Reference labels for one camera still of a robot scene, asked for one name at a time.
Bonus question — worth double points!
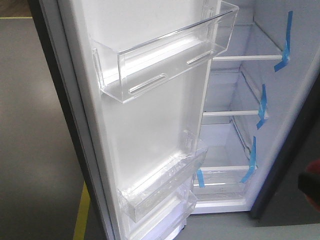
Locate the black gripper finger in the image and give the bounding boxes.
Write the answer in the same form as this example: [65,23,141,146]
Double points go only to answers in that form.
[298,172,320,195]

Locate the red yellow apple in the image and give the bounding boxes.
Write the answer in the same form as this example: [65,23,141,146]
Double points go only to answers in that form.
[305,158,320,212]

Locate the fridge door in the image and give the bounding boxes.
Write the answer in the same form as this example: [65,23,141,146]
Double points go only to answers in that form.
[28,0,223,240]

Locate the white middle fridge shelf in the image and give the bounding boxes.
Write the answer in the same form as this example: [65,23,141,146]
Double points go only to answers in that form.
[203,110,259,117]

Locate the white fridge shelf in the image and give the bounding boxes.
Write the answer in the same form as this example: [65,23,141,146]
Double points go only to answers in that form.
[212,54,282,62]
[203,110,259,117]

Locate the dark grey fridge body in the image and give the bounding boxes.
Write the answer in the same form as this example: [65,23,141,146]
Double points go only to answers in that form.
[193,0,320,227]

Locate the white upper fridge shelf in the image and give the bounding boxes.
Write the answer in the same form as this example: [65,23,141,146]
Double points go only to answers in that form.
[212,54,282,62]

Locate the blue tape strip lower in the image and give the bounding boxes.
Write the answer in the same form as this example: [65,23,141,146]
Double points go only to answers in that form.
[240,136,257,184]

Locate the blue tape strip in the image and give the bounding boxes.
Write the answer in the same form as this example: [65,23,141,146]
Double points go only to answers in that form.
[240,136,257,184]
[273,10,293,73]
[196,168,205,188]
[256,84,268,130]

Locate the blue tape strip middle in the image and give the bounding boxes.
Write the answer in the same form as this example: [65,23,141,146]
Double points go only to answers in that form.
[256,84,268,130]

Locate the clear crisper drawer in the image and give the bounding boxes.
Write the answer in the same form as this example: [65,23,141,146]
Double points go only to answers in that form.
[193,165,253,201]

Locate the blue tape strip left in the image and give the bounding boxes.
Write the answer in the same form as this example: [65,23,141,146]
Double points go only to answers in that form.
[196,168,205,188]

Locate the blue tape strip upper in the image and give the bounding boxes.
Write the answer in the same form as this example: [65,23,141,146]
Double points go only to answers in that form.
[273,10,293,73]

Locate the clear lower door bin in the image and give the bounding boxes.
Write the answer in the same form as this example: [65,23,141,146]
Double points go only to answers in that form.
[125,189,197,240]

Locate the clear door bin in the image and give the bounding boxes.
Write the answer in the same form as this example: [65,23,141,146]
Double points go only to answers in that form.
[118,145,208,223]
[91,1,239,104]
[125,189,197,240]

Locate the clear middle door bin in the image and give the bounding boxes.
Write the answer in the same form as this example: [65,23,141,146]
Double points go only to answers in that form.
[118,145,208,223]

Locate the clear upper door bin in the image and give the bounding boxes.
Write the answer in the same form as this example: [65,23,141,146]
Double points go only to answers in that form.
[91,1,239,104]

